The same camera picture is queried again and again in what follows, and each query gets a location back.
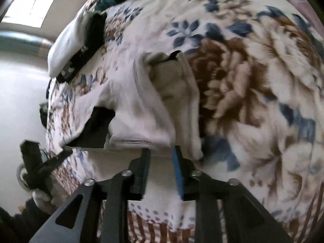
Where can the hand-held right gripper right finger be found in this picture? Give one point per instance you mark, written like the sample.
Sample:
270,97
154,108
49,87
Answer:
178,176

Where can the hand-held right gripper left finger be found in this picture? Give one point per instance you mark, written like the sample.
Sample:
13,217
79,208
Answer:
145,173

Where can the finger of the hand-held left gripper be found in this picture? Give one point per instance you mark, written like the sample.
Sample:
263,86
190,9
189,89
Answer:
57,158

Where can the white small garment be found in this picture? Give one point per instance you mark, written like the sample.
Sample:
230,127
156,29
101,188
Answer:
126,101

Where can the person's left forearm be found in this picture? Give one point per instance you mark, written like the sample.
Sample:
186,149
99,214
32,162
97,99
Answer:
17,222

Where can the person's left hand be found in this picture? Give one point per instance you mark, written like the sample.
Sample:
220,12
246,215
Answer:
43,200

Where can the brown plaid bed sheet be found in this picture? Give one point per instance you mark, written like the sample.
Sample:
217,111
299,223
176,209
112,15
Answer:
151,230

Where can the white and black garment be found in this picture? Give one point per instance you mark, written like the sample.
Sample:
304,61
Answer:
67,45

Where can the floral fleece blanket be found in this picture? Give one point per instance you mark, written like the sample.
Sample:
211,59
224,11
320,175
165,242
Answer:
253,81

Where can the window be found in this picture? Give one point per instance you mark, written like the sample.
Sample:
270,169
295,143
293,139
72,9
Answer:
33,2

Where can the dark red cloth band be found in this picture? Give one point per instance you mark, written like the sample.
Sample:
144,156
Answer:
298,0

